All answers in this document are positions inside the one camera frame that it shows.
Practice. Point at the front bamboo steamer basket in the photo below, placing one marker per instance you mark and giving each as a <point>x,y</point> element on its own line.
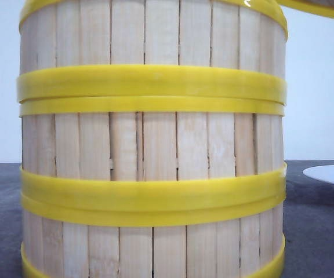
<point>59,242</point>

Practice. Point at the yellow rimmed steamer lid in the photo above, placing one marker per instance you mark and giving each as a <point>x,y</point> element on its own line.
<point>323,8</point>

